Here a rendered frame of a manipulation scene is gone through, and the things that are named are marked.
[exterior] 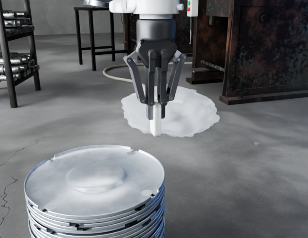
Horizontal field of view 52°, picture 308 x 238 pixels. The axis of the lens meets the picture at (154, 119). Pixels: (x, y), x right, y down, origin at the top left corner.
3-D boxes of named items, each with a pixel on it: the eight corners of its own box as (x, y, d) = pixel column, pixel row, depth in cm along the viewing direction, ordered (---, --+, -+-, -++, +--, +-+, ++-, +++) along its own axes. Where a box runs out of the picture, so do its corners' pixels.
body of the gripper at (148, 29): (140, 19, 56) (140, 71, 59) (184, 18, 58) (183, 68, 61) (129, 17, 62) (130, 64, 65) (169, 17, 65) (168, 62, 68)
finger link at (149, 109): (153, 96, 64) (139, 97, 64) (153, 119, 66) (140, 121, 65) (151, 94, 66) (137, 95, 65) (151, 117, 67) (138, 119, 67)
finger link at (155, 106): (158, 105, 65) (154, 105, 64) (158, 136, 67) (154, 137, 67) (153, 100, 67) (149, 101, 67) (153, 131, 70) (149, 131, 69)
